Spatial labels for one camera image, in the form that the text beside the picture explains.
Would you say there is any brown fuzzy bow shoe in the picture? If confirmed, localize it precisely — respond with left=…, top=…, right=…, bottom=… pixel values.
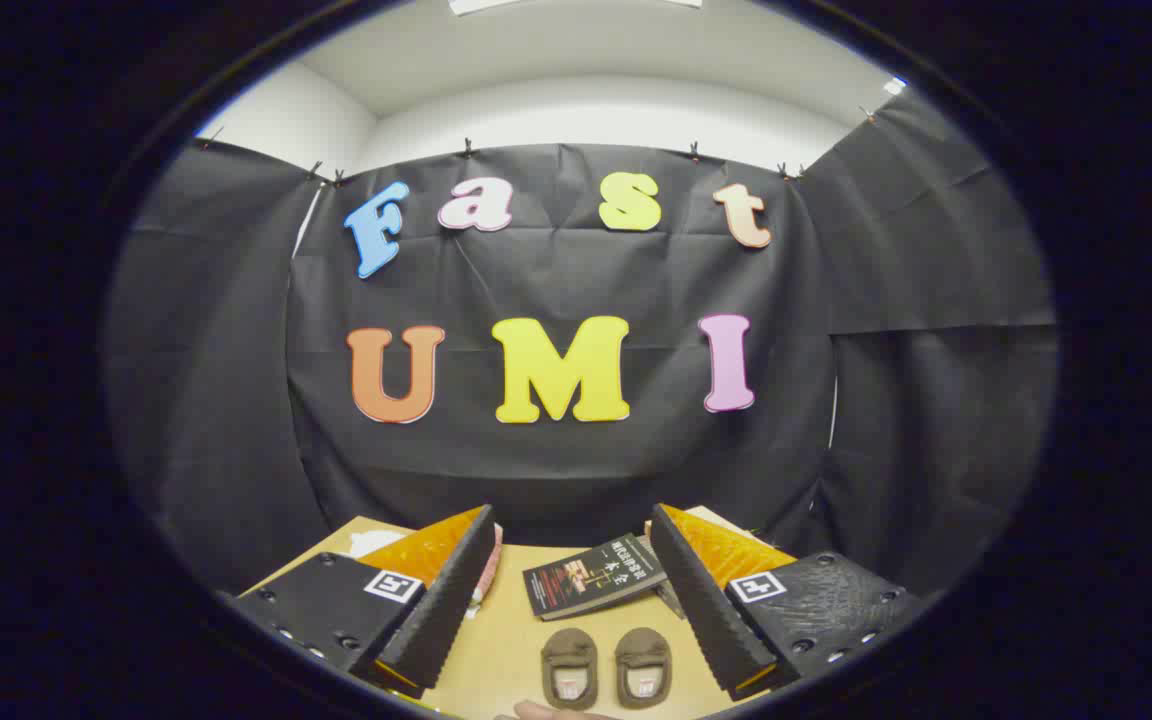
left=614, top=627, right=674, bottom=710
left=540, top=627, right=600, bottom=712

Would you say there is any ceiling light panel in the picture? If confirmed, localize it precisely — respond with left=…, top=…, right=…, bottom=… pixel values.
left=448, top=0, right=705, bottom=16

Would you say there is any watermelon slice plush toy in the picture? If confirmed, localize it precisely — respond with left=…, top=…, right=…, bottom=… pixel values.
left=471, top=522, right=505, bottom=606

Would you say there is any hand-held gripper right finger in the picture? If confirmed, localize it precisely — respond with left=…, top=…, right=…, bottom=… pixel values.
left=648, top=503, right=925, bottom=701

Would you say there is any black cover book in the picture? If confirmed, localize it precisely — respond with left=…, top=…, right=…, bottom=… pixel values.
left=522, top=533, right=669, bottom=622

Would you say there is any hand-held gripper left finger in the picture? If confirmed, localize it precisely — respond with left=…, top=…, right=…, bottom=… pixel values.
left=232, top=504, right=497, bottom=701

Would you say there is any white plush toy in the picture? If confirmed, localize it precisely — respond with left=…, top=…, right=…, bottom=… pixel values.
left=346, top=528, right=407, bottom=559

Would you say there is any thick tan-edged book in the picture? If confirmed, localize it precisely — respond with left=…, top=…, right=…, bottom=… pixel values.
left=636, top=520, right=687, bottom=619

